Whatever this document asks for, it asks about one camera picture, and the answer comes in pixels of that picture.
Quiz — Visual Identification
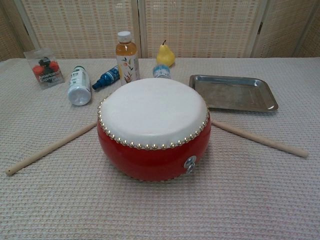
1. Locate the red drum white head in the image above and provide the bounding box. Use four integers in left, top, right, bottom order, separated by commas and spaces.
95, 79, 210, 182

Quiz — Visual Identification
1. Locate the wooden drumstick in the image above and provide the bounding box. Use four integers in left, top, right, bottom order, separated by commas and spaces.
5, 121, 98, 176
211, 120, 309, 158

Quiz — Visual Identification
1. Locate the rectangular metal tray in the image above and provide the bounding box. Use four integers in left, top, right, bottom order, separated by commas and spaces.
188, 74, 279, 113

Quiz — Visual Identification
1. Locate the clear water bottle blue label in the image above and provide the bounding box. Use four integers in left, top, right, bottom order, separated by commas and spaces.
152, 63, 172, 80

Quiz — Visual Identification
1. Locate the yellow pear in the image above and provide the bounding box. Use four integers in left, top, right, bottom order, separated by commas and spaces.
156, 39, 176, 67

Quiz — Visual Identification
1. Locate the amber tea bottle white cap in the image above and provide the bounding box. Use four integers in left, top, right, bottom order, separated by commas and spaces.
115, 30, 140, 87

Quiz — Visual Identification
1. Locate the small blue bottle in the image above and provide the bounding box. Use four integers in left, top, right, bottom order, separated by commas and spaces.
91, 65, 120, 90

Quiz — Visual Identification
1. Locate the white bottle green cap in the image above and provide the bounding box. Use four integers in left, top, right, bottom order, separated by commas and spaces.
67, 65, 92, 106

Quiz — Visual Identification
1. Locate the beige woven tablecloth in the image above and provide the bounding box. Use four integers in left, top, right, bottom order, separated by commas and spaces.
0, 57, 320, 240

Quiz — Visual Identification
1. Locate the clear box with coffee capsules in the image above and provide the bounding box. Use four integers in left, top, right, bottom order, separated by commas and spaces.
23, 47, 65, 90

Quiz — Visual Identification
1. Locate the bamboo folding screen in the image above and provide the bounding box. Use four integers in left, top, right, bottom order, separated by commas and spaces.
0, 0, 320, 62

